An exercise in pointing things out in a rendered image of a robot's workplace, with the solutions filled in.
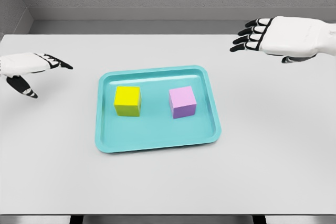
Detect pink cube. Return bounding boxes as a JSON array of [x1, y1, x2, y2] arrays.
[[169, 86, 197, 119]]

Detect teal rectangular tray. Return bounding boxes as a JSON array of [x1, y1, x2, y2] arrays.
[[94, 64, 222, 155]]

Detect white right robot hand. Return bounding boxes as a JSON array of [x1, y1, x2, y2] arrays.
[[229, 16, 324, 64]]

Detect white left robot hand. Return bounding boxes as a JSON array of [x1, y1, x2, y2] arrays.
[[0, 52, 74, 99]]

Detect yellow cube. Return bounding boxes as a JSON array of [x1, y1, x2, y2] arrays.
[[113, 86, 141, 117]]

